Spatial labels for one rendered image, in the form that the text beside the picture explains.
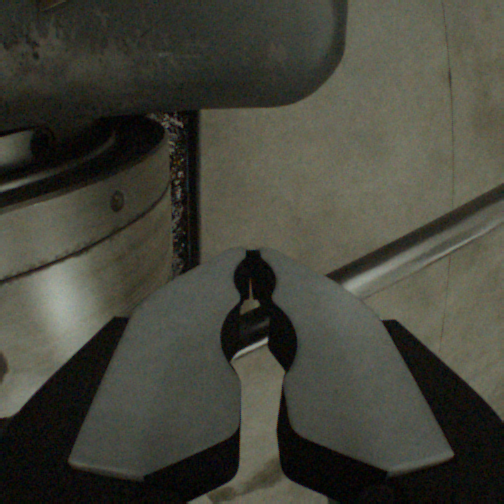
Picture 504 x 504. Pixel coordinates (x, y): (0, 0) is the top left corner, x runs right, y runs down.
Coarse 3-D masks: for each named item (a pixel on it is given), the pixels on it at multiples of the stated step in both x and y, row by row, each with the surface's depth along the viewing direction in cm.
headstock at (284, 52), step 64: (0, 0) 10; (128, 0) 12; (192, 0) 13; (256, 0) 13; (320, 0) 14; (0, 64) 12; (64, 64) 13; (128, 64) 14; (192, 64) 15; (256, 64) 16; (320, 64) 17; (0, 128) 15
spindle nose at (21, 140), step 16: (32, 128) 20; (48, 128) 21; (64, 128) 23; (80, 128) 24; (96, 128) 27; (0, 144) 19; (16, 144) 20; (32, 144) 21; (48, 144) 22; (64, 144) 23; (80, 144) 25; (0, 160) 19; (16, 160) 20; (32, 160) 21; (48, 160) 22; (0, 176) 20
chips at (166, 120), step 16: (160, 112) 80; (176, 112) 82; (176, 128) 83; (176, 144) 83; (176, 160) 84; (176, 176) 85; (176, 192) 87; (176, 208) 89; (176, 224) 90; (176, 240) 93; (176, 256) 94; (176, 272) 98
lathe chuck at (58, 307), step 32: (128, 224) 23; (160, 224) 27; (96, 256) 21; (128, 256) 23; (160, 256) 28; (0, 288) 17; (32, 288) 18; (64, 288) 20; (96, 288) 22; (128, 288) 24; (0, 320) 18; (32, 320) 19; (64, 320) 20; (96, 320) 22; (0, 352) 18; (32, 352) 19; (64, 352) 21; (0, 384) 19; (32, 384) 20; (0, 416) 19
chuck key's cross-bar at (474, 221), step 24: (456, 216) 12; (480, 216) 11; (408, 240) 12; (432, 240) 11; (456, 240) 11; (360, 264) 12; (384, 264) 12; (408, 264) 11; (360, 288) 12; (384, 288) 12; (264, 312) 12; (240, 336) 12; (264, 336) 12; (0, 432) 12
